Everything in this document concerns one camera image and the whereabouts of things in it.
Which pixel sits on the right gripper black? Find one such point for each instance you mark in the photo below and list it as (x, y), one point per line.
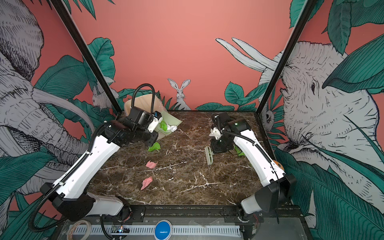
(215, 149)

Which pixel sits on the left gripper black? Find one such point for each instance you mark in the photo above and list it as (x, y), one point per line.
(154, 137)

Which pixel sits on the light green dustpan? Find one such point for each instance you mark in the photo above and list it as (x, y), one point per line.
(171, 121)

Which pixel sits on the light green hand brush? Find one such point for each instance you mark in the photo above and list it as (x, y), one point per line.
(209, 155)

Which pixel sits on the cream trash bin with bag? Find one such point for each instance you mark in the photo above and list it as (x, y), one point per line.
(144, 102)

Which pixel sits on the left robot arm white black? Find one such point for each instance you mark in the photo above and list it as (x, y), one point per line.
(68, 193)

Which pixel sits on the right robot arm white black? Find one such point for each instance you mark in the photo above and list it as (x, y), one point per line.
(278, 187)

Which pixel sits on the green paper scrap centre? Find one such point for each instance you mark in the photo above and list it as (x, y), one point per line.
(164, 126)

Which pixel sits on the green paper scrap near bin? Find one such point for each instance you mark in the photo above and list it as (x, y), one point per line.
(155, 147)

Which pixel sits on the green paper scrap far right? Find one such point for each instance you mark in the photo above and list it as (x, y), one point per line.
(239, 151)

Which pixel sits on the white paper scrap right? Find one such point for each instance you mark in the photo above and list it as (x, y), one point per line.
(172, 128)

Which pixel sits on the pink paper scrap upper left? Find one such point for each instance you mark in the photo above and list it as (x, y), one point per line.
(151, 165)

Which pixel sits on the pink paper scrap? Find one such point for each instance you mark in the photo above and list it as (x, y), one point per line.
(146, 182)
(151, 165)

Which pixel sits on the pink paper scrap lower left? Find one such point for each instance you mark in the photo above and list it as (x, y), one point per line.
(146, 182)

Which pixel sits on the orange plush toy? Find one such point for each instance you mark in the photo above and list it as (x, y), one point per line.
(279, 165)

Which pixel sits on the blue round button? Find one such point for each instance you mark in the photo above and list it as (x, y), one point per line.
(163, 230)

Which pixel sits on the white slotted cable duct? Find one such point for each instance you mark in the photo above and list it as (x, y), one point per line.
(180, 230)

